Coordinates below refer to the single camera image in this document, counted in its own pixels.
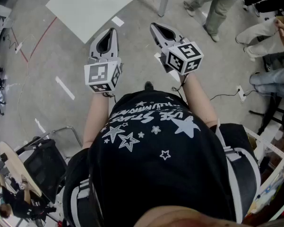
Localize white perforated shelf frame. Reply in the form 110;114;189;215
243;126;284;169

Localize person's left forearm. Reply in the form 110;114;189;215
82;92;111;150

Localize person's right forearm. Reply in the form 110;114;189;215
179;72;219;129

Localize round wooden table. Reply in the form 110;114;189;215
0;141;43;198

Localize person's black star-print shirt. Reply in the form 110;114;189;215
62;90;262;227

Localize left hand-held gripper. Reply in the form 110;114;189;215
84;28;123;94

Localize black mesh chair chrome frame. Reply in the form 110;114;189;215
15;125;83;204

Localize black floor cable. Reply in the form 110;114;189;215
209;88;241;101

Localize black stool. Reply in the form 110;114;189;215
249;92;284;136

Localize colourful printed papers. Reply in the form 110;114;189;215
247;158;284;216

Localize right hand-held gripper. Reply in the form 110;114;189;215
150;23;205;76

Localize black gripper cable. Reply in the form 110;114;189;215
171;74;189;104
102;92;118;104

